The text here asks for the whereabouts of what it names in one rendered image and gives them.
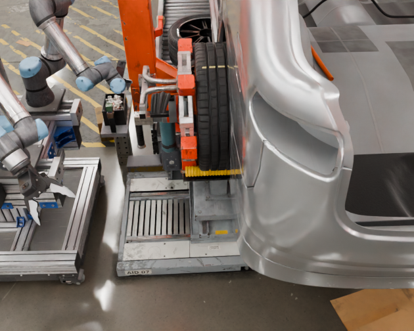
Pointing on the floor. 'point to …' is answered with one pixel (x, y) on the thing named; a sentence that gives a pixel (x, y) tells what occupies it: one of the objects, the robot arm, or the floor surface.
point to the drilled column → (123, 148)
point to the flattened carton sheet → (384, 309)
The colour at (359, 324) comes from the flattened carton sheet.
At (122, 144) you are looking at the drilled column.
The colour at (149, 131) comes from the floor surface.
